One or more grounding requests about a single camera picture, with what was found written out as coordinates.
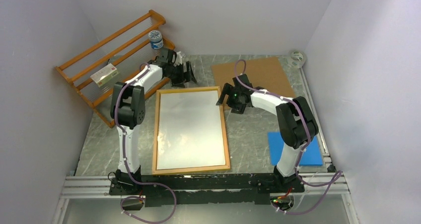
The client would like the blue white round jar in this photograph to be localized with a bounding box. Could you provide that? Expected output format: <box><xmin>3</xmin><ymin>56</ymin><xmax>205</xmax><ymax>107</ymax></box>
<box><xmin>148</xmin><ymin>30</ymin><xmax>163</xmax><ymax>50</ymax></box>

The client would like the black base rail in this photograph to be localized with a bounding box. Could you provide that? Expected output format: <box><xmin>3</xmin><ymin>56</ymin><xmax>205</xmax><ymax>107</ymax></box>
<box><xmin>109</xmin><ymin>173</ymin><xmax>305</xmax><ymax>207</ymax></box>

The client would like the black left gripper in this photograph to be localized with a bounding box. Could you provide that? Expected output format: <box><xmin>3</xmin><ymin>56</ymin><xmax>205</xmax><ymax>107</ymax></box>
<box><xmin>166</xmin><ymin>62</ymin><xmax>198</xmax><ymax>88</ymax></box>

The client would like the brown backing board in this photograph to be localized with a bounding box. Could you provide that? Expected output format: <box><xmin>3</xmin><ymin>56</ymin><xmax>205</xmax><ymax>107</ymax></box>
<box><xmin>211</xmin><ymin>57</ymin><xmax>296</xmax><ymax>99</ymax></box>

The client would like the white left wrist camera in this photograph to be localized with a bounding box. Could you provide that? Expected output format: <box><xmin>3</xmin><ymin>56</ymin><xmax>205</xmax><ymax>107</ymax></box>
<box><xmin>174</xmin><ymin>51</ymin><xmax>186</xmax><ymax>67</ymax></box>

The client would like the clear tape roll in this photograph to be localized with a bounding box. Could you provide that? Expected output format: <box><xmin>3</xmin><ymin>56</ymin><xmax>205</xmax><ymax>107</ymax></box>
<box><xmin>286</xmin><ymin>50</ymin><xmax>307</xmax><ymax>69</ymax></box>

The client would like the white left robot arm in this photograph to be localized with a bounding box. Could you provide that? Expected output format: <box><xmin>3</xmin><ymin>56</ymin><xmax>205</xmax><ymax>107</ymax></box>
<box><xmin>110</xmin><ymin>48</ymin><xmax>197</xmax><ymax>194</ymax></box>

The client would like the printed building photo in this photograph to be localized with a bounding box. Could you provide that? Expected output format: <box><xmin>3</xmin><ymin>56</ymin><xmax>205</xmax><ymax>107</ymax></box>
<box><xmin>155</xmin><ymin>90</ymin><xmax>227</xmax><ymax>170</ymax></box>

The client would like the aluminium extrusion rail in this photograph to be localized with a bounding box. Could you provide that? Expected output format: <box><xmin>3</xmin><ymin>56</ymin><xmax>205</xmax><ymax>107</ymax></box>
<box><xmin>60</xmin><ymin>172</ymin><xmax>351</xmax><ymax>199</ymax></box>

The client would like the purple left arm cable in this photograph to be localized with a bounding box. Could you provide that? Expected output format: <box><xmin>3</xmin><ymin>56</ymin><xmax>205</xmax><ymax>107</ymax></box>
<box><xmin>113</xmin><ymin>63</ymin><xmax>178</xmax><ymax>224</ymax></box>

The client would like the small white green box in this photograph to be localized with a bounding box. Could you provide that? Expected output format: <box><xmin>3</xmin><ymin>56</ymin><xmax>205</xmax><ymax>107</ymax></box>
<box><xmin>90</xmin><ymin>63</ymin><xmax>119</xmax><ymax>87</ymax></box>

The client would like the blue foam pad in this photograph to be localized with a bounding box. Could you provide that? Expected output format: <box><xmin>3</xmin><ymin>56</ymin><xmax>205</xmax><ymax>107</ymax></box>
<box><xmin>267</xmin><ymin>132</ymin><xmax>323</xmax><ymax>166</ymax></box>

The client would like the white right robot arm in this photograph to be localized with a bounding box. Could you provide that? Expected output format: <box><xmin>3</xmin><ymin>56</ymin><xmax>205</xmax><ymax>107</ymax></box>
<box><xmin>216</xmin><ymin>74</ymin><xmax>319</xmax><ymax>192</ymax></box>

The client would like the orange wooden rack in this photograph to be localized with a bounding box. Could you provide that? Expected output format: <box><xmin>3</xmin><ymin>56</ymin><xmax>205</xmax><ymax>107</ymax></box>
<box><xmin>55</xmin><ymin>10</ymin><xmax>166</xmax><ymax>128</ymax></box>

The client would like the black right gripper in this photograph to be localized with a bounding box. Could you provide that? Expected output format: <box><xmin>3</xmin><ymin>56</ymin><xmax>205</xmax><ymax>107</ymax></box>
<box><xmin>216</xmin><ymin>83</ymin><xmax>246</xmax><ymax>114</ymax></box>

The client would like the yellow wooden picture frame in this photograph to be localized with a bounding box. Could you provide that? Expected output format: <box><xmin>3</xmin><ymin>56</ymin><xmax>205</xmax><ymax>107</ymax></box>
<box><xmin>151</xmin><ymin>85</ymin><xmax>231</xmax><ymax>176</ymax></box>

